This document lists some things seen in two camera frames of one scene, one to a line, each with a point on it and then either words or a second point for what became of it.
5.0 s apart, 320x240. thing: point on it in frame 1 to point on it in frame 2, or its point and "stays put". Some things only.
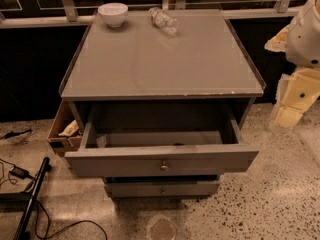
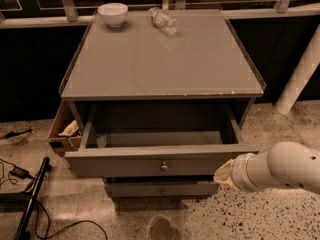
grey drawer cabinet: [156, 101] stays put
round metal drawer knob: [164, 165] stays put
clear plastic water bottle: [163, 20] stays put
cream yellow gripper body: [305, 42] to [240, 170]
